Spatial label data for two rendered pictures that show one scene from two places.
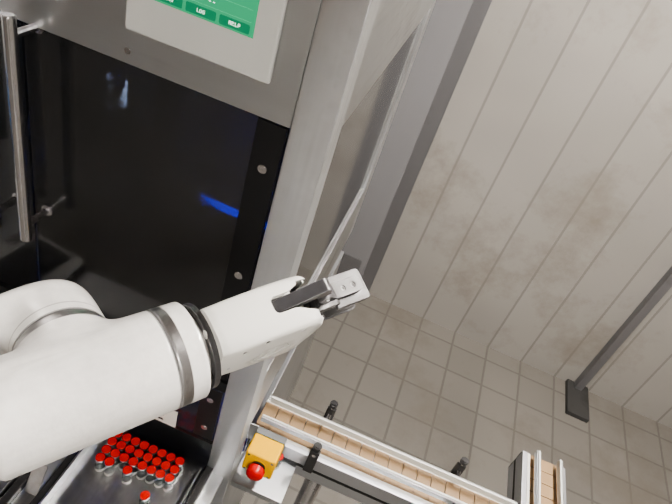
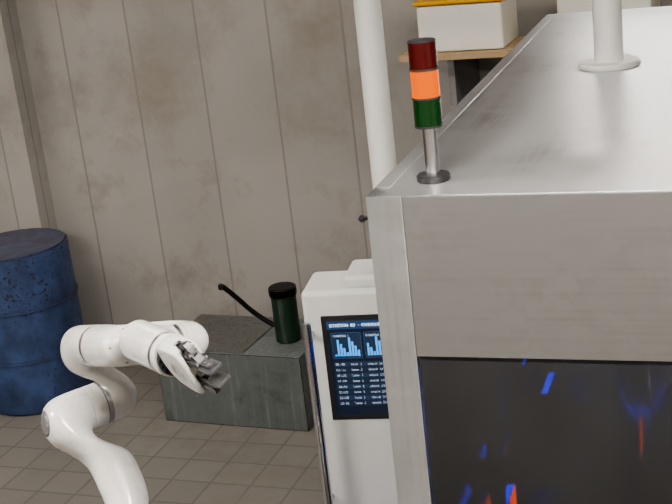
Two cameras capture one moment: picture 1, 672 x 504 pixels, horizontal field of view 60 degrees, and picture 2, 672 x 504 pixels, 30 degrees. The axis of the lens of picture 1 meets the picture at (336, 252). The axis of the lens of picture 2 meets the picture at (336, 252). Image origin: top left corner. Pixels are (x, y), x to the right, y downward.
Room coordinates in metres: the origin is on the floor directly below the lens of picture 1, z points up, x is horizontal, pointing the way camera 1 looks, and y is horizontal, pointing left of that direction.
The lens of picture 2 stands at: (1.20, -1.99, 2.67)
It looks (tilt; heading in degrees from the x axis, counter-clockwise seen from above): 18 degrees down; 105
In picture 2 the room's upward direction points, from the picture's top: 7 degrees counter-clockwise
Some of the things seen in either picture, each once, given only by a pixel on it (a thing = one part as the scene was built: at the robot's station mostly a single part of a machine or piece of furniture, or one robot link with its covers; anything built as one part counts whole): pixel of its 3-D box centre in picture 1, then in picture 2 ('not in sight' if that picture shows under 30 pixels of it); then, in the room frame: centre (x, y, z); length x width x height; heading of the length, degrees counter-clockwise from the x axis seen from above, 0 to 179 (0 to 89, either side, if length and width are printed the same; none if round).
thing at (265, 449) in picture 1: (264, 453); not in sight; (0.75, 0.00, 1.00); 0.08 x 0.07 x 0.07; 175
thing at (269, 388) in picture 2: not in sight; (240, 338); (-0.81, 3.58, 0.40); 0.80 x 0.64 x 0.80; 171
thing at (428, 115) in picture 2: not in sight; (427, 111); (0.83, 0.14, 2.23); 0.05 x 0.05 x 0.05
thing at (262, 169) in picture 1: (229, 315); not in sight; (0.74, 0.15, 1.40); 0.05 x 0.01 x 0.80; 85
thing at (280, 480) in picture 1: (266, 469); not in sight; (0.79, -0.02, 0.87); 0.14 x 0.13 x 0.02; 175
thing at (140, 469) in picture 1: (137, 468); not in sight; (0.67, 0.26, 0.91); 0.18 x 0.02 x 0.05; 85
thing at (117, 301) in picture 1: (143, 228); not in sight; (0.76, 0.33, 1.51); 0.43 x 0.01 x 0.59; 85
